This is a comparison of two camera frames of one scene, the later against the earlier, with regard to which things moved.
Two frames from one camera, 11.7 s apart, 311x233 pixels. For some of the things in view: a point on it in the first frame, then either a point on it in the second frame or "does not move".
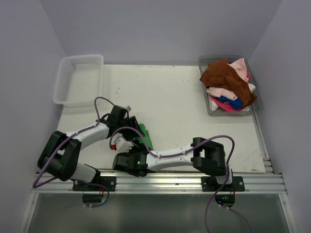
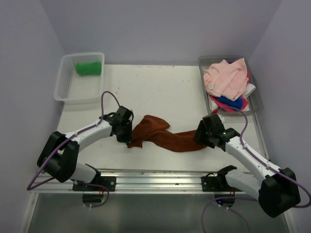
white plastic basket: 79,80 does not move
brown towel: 220,75 -> 151,132
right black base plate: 209,184 does not move
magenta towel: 225,106 does not move
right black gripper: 127,154 -> 201,127
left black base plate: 109,182 does not move
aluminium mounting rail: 160,183 does not move
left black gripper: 133,123 does not move
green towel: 147,137 -> 88,68
